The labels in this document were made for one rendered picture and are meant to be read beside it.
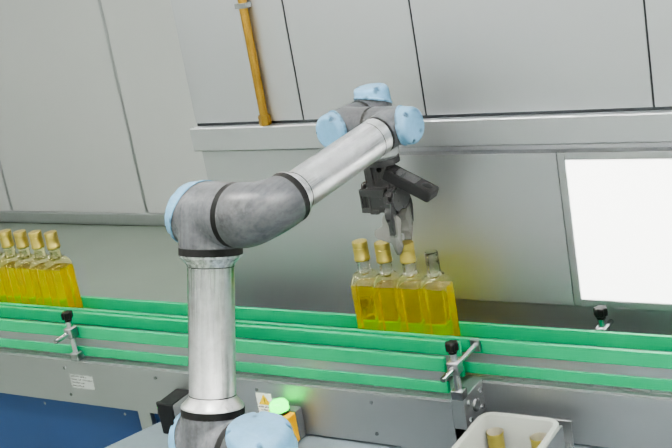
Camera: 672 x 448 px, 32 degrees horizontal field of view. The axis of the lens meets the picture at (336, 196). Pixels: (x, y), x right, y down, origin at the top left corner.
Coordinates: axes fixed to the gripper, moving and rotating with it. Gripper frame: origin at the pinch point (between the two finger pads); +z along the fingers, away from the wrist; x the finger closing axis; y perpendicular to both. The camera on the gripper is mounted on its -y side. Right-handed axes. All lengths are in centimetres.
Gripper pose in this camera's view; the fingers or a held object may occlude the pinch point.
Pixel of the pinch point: (405, 245)
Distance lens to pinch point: 250.5
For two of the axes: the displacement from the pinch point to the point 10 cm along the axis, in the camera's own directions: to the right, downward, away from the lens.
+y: -8.5, -0.1, 5.3
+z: 1.7, 9.4, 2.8
